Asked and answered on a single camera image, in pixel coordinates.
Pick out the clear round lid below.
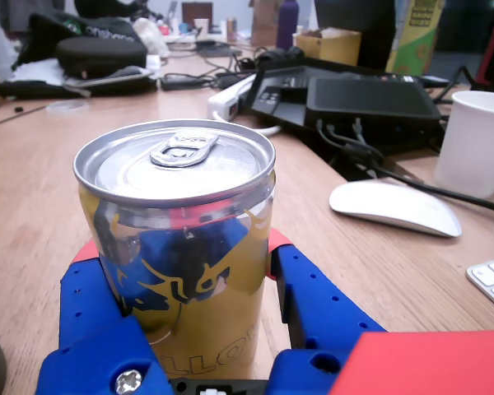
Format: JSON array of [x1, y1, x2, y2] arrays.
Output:
[[45, 100, 90, 115]]

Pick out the yellow Red Bull can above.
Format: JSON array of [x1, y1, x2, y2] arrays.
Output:
[[72, 118, 277, 382]]

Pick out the black dock cable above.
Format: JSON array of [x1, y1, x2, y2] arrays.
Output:
[[316, 118, 494, 217]]

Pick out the white computer mouse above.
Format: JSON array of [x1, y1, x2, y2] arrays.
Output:
[[328, 180, 464, 239]]

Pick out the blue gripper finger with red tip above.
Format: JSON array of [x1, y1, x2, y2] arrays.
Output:
[[264, 228, 388, 395], [35, 240, 175, 395]]

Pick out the white power strip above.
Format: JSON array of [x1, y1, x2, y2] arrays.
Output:
[[207, 73, 259, 123]]

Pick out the brown cardboard box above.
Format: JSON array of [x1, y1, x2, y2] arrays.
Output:
[[249, 0, 280, 47]]

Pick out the purple bottle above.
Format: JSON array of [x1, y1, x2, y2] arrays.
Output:
[[275, 0, 301, 51]]

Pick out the thin black pen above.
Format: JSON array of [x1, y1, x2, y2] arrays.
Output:
[[0, 105, 49, 125]]

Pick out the black headphones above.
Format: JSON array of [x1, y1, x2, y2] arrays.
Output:
[[253, 45, 306, 69]]

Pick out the small black charger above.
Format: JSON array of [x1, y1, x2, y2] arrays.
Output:
[[160, 72, 203, 92]]

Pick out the white plastic bag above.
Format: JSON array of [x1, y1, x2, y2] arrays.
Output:
[[131, 16, 170, 58]]

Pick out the black zip case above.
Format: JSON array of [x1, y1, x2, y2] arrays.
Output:
[[55, 36, 149, 79]]

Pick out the black bag with print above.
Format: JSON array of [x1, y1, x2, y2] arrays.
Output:
[[11, 11, 143, 71]]

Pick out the red camera mount bracket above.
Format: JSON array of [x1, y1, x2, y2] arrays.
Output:
[[329, 328, 494, 395]]

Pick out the black flat electronics device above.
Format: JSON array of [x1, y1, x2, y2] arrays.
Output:
[[243, 64, 448, 145]]

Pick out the black docking box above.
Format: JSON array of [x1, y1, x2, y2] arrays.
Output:
[[304, 77, 442, 137]]

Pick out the green and yellow box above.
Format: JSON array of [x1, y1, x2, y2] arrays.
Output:
[[385, 0, 446, 76]]

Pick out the white paper cup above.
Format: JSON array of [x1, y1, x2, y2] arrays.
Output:
[[433, 90, 494, 199]]

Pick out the yellow cardboard box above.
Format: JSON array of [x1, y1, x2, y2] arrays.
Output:
[[294, 26, 362, 67]]

